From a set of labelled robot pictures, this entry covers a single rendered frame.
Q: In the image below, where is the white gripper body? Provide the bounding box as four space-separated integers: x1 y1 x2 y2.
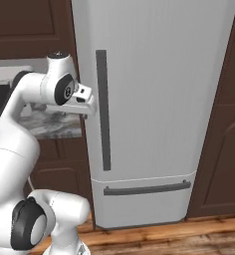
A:
45 94 99 119

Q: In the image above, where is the dark brown base cabinet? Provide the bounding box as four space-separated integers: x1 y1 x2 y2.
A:
22 136 94 202

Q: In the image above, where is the white fridge door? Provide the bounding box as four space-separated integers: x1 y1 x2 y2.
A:
71 0 235 183

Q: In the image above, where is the white fridge freezer drawer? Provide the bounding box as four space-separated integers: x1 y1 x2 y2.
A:
91 171 197 230

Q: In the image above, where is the dark brown tall cabinet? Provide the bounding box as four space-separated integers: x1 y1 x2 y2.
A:
186 0 235 219

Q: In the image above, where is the grey vertical fridge handle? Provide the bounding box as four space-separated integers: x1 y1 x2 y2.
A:
95 49 112 171

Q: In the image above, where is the dark brown wall cabinet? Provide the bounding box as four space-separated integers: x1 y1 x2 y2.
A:
0 0 78 62

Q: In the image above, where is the grey horizontal drawer handle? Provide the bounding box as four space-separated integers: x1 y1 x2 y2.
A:
103 179 192 196

